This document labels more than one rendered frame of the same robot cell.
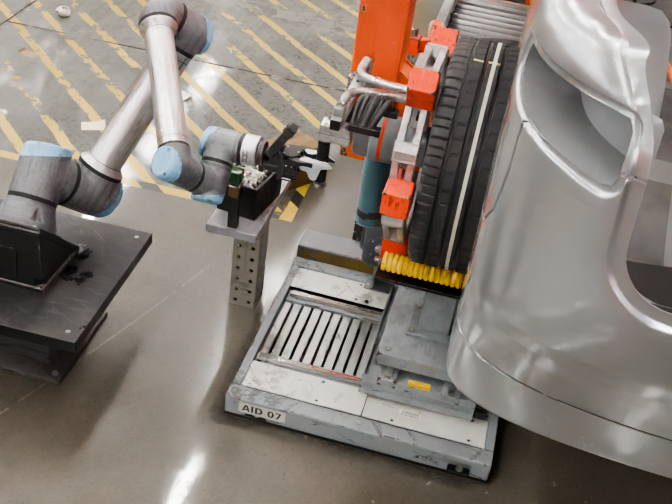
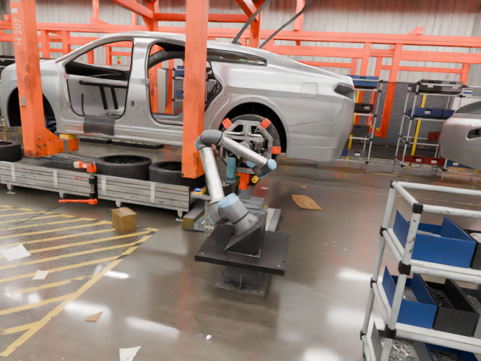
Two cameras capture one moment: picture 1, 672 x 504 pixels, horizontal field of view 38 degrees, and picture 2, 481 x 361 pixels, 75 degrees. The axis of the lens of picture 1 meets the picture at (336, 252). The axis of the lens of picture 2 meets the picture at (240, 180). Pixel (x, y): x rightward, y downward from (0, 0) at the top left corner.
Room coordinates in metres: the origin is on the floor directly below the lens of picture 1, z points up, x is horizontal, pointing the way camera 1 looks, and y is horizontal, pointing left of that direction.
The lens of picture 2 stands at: (2.36, 3.10, 1.32)
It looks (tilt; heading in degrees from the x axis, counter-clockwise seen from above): 14 degrees down; 273
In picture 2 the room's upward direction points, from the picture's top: 4 degrees clockwise
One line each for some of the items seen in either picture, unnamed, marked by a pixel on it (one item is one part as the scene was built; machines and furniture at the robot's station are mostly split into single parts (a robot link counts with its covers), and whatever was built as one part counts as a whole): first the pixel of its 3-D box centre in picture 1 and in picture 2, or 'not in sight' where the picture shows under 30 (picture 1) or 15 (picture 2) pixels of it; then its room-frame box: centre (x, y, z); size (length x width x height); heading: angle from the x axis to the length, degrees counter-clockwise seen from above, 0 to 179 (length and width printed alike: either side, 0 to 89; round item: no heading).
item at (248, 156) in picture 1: (252, 151); not in sight; (2.40, 0.27, 0.81); 0.10 x 0.05 x 0.09; 171
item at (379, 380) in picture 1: (429, 347); (244, 207); (2.47, -0.35, 0.13); 0.50 x 0.36 x 0.10; 171
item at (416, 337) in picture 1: (439, 302); (245, 191); (2.47, -0.35, 0.32); 0.40 x 0.30 x 0.28; 171
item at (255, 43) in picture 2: not in sight; (251, 76); (2.61, -2.74, 1.75); 0.20 x 0.18 x 2.45; 81
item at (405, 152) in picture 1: (415, 145); (245, 147); (2.50, -0.18, 0.85); 0.54 x 0.07 x 0.54; 171
